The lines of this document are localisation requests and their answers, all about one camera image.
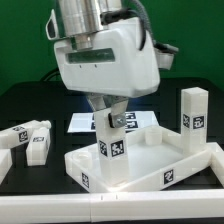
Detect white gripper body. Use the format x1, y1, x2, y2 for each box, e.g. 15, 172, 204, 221
54, 17, 160, 98

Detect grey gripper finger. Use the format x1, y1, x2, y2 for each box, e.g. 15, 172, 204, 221
86, 93, 106, 111
108, 96, 128, 128

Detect white desk tabletop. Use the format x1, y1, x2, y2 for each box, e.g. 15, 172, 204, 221
65, 126, 211, 193

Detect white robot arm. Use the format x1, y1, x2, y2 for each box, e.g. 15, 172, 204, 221
51, 0, 160, 128

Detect white marker sheet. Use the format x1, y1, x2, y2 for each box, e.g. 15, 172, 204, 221
67, 111, 159, 133

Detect white block left edge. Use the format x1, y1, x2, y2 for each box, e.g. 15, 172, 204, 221
0, 149, 12, 184

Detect black cables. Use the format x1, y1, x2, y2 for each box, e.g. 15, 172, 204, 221
40, 68, 61, 82

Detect grey braided cable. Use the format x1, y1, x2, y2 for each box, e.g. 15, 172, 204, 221
131, 0, 156, 51

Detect white front rail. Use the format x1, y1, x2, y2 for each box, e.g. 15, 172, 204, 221
0, 143, 224, 224

